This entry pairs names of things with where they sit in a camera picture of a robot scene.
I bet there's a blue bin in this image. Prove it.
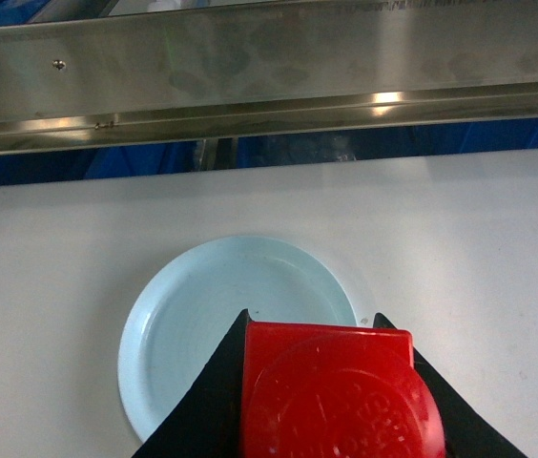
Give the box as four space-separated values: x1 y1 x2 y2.
235 115 538 169
0 141 197 186

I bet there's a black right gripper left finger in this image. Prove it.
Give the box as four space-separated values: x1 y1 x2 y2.
134 309 252 457

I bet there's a red toy block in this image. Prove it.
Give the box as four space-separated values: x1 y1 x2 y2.
238 322 446 457

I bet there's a light blue round plate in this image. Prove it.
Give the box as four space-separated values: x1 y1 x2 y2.
117 236 356 441

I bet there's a stainless steel shelf rail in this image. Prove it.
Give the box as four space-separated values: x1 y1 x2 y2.
0 1 538 156

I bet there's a blue bin lower left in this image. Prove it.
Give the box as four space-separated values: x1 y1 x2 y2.
0 141 197 186

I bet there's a blue bin lower right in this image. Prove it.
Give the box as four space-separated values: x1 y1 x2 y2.
235 115 538 169

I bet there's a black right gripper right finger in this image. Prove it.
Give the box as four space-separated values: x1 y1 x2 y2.
371 311 529 458

